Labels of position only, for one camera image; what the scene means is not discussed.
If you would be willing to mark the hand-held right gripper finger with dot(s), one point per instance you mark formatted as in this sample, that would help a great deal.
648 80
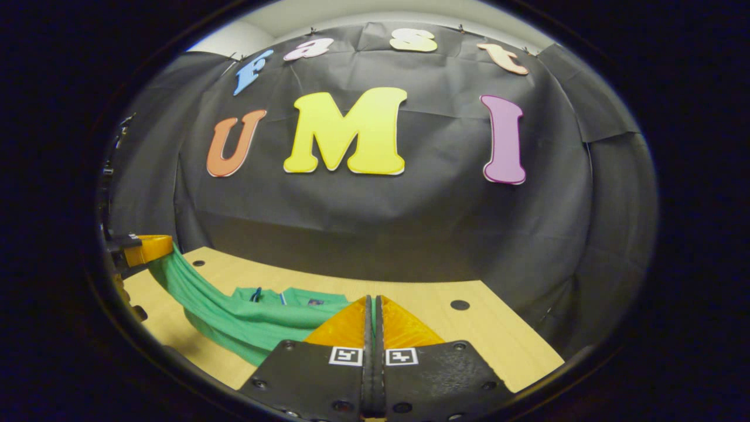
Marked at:
368 381
379 381

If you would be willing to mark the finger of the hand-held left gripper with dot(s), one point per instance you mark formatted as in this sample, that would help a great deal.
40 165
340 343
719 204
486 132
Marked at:
120 288
149 249

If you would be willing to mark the green T-shirt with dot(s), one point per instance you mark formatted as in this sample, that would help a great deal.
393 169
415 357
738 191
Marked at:
234 328

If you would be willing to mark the black backdrop cloth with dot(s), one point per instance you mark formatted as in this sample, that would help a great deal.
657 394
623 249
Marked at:
381 234

